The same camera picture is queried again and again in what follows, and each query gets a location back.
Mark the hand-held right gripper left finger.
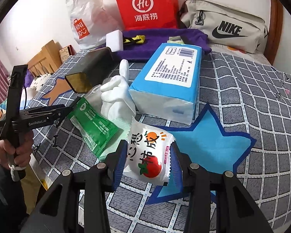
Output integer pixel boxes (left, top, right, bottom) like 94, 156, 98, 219
24, 139, 129, 233

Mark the white plastic shopping bag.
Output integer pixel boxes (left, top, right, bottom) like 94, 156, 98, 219
65, 0, 119, 51

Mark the grey pouch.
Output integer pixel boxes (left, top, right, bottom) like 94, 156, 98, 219
168, 35, 185, 45

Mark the white sponge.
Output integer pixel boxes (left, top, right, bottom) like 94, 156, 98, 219
106, 30, 124, 52

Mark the person's left hand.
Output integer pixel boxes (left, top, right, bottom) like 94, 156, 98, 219
0, 131, 34, 173

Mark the yellow cloth pouch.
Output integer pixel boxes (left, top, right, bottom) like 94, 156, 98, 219
122, 35, 146, 46

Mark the blue tissue pack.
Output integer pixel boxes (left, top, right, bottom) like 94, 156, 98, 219
128, 42, 204, 125

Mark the white flower print pillow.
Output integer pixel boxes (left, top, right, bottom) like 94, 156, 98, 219
30, 74, 51, 93

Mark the dark green wipes packet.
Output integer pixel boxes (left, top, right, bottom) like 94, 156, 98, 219
67, 97, 120, 158

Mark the purple towel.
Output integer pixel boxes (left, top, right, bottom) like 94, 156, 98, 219
99, 28, 212, 60

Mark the wooden headboard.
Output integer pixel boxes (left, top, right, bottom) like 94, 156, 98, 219
27, 39, 63, 78

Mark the dark green tin box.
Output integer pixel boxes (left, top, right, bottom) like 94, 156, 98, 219
64, 46, 117, 95

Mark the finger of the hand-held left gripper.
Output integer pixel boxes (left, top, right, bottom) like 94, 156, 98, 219
54, 97, 83, 127
21, 104, 67, 117

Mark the light green packet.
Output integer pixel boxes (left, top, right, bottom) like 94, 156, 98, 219
97, 116, 134, 162

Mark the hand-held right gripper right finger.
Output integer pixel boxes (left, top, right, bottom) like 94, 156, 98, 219
171, 142, 274, 233

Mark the brown wooden door frame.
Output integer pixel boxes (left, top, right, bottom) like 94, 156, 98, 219
267, 0, 285, 66

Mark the checked cloth with stars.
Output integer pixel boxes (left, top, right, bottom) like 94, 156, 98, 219
31, 50, 291, 233

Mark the purple plush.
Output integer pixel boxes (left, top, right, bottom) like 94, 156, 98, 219
23, 74, 36, 88

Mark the red paper bag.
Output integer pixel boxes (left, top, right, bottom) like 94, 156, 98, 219
112, 0, 180, 31

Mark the person's left forearm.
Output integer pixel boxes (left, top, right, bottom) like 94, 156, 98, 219
0, 159, 25, 233

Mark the grey waist bag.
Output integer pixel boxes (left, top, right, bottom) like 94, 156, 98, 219
178, 0, 268, 54

